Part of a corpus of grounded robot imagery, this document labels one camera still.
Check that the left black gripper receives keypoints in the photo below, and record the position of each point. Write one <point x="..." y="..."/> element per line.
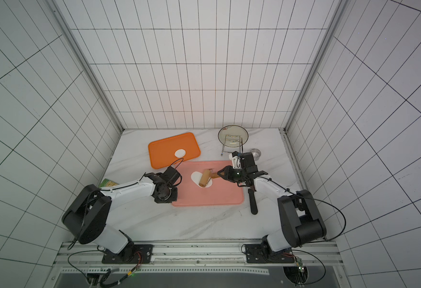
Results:
<point x="172" y="198"/>

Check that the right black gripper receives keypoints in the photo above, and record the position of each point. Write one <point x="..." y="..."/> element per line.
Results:
<point x="230" y="173"/>

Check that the pink plastic tray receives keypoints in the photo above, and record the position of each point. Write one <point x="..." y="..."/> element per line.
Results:
<point x="221" y="192"/>

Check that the wooden rolling pin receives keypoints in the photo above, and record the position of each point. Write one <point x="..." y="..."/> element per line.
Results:
<point x="207" y="177"/>

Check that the white dough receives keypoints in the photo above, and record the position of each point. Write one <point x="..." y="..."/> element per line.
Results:
<point x="180" y="153"/>
<point x="196" y="178"/>

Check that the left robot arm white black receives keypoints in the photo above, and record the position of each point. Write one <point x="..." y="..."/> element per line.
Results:
<point x="86" y="218"/>

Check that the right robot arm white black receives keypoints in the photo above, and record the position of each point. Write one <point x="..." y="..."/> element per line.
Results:
<point x="300" y="219"/>

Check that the white dough on orange tray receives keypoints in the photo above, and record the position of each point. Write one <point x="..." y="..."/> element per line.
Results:
<point x="180" y="153"/>

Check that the orange plastic tray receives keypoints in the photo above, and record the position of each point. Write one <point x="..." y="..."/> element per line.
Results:
<point x="161" y="152"/>

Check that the green yellow packet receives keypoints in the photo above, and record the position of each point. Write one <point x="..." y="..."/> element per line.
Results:
<point x="107" y="183"/>

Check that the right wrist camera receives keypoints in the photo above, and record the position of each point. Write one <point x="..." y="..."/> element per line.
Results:
<point x="234" y="157"/>

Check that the metal wire lid rack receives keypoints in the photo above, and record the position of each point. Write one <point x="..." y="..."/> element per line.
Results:
<point x="231" y="143"/>

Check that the metal spatula black handle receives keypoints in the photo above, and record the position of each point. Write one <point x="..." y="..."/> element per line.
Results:
<point x="253" y="204"/>

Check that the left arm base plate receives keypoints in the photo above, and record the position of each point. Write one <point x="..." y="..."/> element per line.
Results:
<point x="131" y="254"/>

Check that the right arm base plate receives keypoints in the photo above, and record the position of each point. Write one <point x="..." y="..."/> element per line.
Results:
<point x="262" y="254"/>

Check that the aluminium mounting rail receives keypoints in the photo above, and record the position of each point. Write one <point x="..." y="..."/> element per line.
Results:
<point x="191" y="256"/>

